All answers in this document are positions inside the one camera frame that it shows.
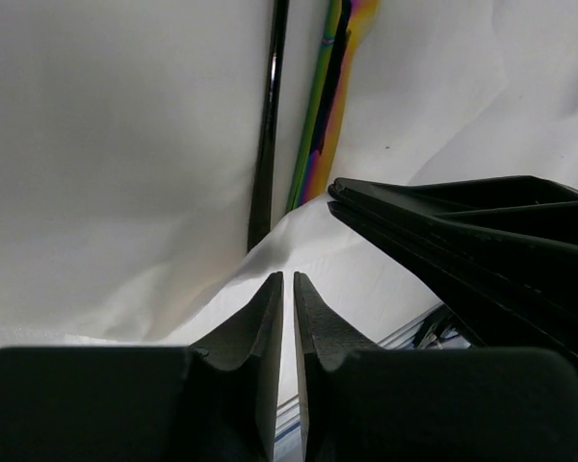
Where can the black metal spoon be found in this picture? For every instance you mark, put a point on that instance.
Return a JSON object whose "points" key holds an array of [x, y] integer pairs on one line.
{"points": [[262, 190]]}

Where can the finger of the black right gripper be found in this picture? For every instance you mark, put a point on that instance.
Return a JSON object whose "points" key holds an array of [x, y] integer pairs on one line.
{"points": [[508, 290], [524, 205]]}

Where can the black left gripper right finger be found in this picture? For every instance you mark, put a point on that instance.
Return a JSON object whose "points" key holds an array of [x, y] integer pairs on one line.
{"points": [[363, 402]]}

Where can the white paper napkin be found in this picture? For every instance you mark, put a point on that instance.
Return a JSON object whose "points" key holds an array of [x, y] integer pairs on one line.
{"points": [[128, 136]]}

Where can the iridescent rainbow steak knife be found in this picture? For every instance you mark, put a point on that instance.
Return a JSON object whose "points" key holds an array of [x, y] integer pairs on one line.
{"points": [[348, 22]]}

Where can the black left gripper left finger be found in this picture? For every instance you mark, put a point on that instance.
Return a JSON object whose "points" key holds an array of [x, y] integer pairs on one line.
{"points": [[214, 400]]}

